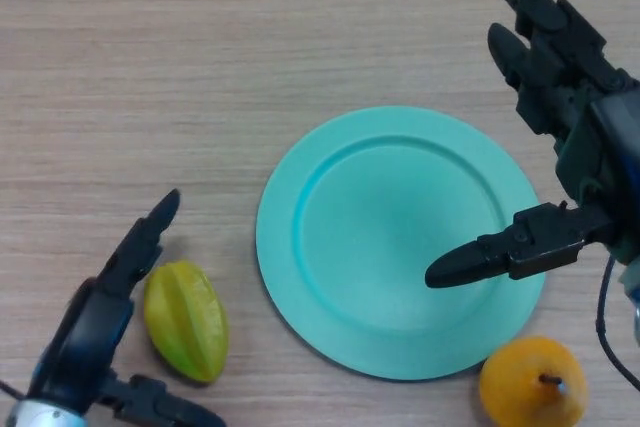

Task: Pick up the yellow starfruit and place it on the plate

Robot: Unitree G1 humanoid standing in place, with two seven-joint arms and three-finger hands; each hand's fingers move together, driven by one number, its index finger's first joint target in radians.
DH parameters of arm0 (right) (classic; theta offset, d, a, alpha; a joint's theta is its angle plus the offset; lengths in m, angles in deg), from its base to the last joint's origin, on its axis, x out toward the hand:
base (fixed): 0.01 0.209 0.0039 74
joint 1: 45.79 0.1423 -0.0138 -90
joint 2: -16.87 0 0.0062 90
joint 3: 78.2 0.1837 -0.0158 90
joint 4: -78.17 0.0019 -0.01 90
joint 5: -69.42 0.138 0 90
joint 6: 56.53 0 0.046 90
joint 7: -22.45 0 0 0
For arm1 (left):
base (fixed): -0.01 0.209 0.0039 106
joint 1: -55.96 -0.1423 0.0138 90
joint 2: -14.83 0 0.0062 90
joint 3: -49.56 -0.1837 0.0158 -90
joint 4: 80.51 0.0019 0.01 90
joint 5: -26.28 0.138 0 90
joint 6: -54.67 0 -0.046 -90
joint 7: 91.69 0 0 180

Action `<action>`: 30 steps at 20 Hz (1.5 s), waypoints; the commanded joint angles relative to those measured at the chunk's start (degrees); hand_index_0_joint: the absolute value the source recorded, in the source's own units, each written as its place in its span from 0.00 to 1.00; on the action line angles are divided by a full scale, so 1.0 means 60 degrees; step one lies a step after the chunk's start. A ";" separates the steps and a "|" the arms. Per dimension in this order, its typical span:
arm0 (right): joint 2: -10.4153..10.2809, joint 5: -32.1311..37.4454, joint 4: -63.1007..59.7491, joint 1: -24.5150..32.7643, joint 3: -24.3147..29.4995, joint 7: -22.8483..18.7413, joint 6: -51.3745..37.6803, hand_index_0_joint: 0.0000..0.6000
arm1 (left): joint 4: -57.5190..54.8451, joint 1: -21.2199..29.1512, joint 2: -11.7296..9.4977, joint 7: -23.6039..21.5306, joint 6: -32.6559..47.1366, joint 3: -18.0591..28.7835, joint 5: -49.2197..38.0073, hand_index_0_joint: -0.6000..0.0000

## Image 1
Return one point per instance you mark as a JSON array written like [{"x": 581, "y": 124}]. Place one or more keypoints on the green round plate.
[{"x": 370, "y": 247}]

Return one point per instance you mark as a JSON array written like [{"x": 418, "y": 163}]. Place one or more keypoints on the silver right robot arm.
[{"x": 632, "y": 297}]

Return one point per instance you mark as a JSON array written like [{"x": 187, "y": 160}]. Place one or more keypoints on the yellow starfruit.
[{"x": 187, "y": 322}]

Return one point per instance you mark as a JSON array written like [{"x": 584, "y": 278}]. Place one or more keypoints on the orange pear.
[{"x": 525, "y": 387}]

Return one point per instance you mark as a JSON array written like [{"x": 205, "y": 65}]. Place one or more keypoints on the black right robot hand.
[{"x": 590, "y": 137}]

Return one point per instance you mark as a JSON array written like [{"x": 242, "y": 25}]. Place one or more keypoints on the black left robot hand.
[{"x": 85, "y": 332}]

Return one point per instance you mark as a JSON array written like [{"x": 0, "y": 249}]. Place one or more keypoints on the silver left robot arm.
[{"x": 45, "y": 417}]

